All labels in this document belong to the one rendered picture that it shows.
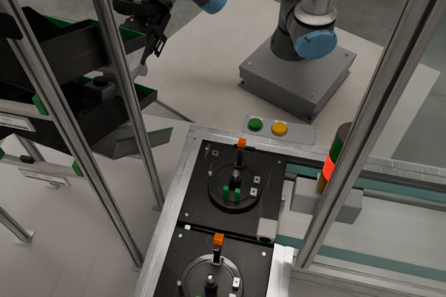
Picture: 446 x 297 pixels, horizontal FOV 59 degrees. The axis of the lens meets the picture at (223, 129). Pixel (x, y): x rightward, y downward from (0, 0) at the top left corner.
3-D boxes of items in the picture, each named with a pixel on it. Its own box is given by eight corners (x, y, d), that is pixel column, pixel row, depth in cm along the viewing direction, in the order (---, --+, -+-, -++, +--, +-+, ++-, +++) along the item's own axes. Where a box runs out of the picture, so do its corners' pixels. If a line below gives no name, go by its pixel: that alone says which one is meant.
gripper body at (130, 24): (158, 60, 94) (178, 16, 96) (143, 44, 86) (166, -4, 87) (131, 52, 96) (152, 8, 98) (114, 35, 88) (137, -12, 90)
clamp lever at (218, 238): (213, 256, 89) (215, 231, 85) (222, 258, 88) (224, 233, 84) (209, 268, 86) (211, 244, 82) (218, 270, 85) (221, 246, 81)
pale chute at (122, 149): (127, 127, 111) (131, 112, 111) (169, 142, 108) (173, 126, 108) (60, 140, 85) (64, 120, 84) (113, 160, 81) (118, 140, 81)
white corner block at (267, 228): (258, 223, 98) (259, 216, 95) (276, 227, 98) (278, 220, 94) (255, 240, 96) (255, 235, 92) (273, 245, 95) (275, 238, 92)
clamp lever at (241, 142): (235, 161, 104) (239, 136, 99) (243, 162, 103) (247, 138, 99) (233, 169, 101) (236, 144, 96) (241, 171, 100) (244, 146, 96)
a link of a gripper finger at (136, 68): (147, 93, 90) (156, 56, 92) (136, 84, 85) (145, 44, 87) (135, 91, 91) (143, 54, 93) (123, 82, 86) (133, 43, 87)
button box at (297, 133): (244, 126, 122) (245, 113, 117) (313, 138, 120) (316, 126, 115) (240, 144, 118) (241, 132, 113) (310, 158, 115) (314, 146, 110)
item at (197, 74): (235, -11, 176) (235, -16, 174) (437, 77, 144) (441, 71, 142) (122, 82, 143) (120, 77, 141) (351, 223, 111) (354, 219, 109)
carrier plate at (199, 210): (202, 145, 112) (201, 141, 110) (286, 161, 109) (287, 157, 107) (177, 223, 98) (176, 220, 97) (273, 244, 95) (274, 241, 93)
